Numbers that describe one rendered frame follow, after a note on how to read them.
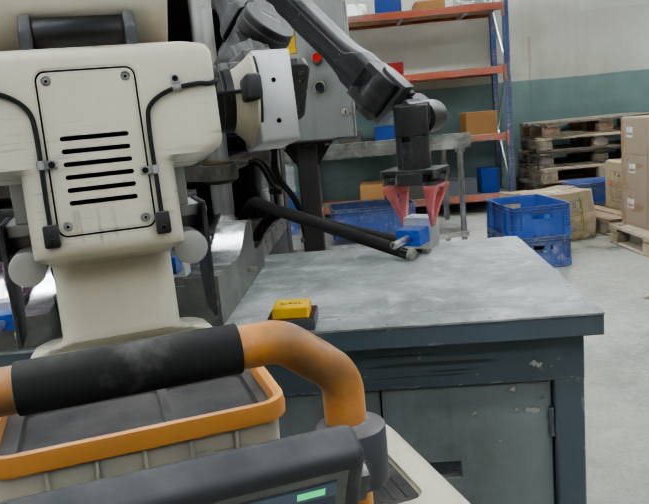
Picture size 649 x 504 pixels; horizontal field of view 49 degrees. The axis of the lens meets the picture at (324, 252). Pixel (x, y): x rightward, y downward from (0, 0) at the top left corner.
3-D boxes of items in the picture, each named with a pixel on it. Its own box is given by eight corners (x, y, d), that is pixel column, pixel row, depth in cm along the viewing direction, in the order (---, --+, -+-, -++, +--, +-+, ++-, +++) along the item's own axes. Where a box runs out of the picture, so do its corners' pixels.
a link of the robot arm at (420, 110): (386, 101, 117) (418, 98, 114) (403, 99, 123) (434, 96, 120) (390, 144, 119) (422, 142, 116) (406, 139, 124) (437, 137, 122)
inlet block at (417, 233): (408, 263, 114) (406, 229, 112) (380, 261, 116) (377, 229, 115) (439, 244, 124) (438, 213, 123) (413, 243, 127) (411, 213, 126)
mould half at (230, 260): (223, 325, 124) (214, 249, 122) (79, 335, 126) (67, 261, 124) (265, 264, 173) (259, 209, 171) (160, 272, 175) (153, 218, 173)
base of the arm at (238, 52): (217, 70, 88) (310, 63, 91) (204, 36, 93) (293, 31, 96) (216, 127, 94) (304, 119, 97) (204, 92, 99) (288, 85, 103)
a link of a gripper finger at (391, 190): (401, 222, 128) (397, 169, 126) (439, 222, 124) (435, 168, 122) (384, 229, 122) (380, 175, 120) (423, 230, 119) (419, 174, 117)
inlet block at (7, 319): (14, 346, 113) (9, 313, 112) (-19, 351, 112) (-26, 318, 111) (28, 325, 126) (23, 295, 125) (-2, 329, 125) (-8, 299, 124)
